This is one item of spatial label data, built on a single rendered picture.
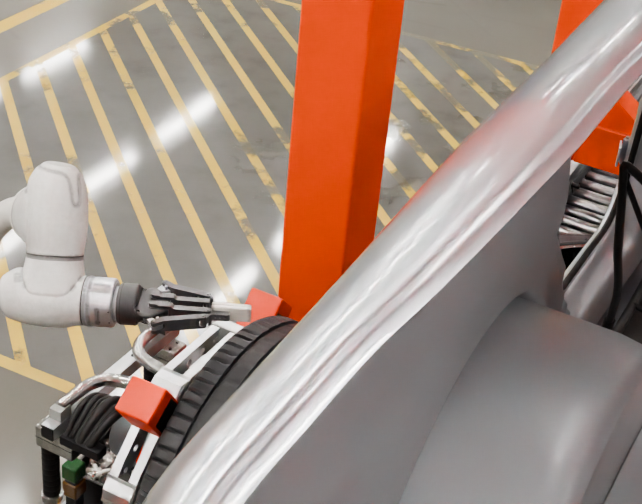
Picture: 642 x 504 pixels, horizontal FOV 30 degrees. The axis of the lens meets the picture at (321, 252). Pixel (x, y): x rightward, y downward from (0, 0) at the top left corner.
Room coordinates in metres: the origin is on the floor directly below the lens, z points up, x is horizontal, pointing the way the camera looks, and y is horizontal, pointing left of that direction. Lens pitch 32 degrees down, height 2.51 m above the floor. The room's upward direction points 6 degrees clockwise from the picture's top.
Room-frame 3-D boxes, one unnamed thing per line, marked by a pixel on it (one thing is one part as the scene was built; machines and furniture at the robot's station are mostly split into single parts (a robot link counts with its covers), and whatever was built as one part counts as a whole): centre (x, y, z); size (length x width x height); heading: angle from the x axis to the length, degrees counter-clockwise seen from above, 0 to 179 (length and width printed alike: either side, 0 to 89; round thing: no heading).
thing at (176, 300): (1.76, 0.24, 1.27); 0.11 x 0.01 x 0.04; 91
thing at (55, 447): (1.76, 0.47, 0.93); 0.09 x 0.05 x 0.05; 64
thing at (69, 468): (1.97, 0.50, 0.64); 0.04 x 0.04 x 0.04; 64
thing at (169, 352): (2.06, 0.32, 0.93); 0.09 x 0.05 x 0.05; 64
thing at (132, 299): (1.75, 0.30, 1.26); 0.09 x 0.08 x 0.07; 89
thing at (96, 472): (2.11, 0.43, 0.51); 0.20 x 0.14 x 0.13; 159
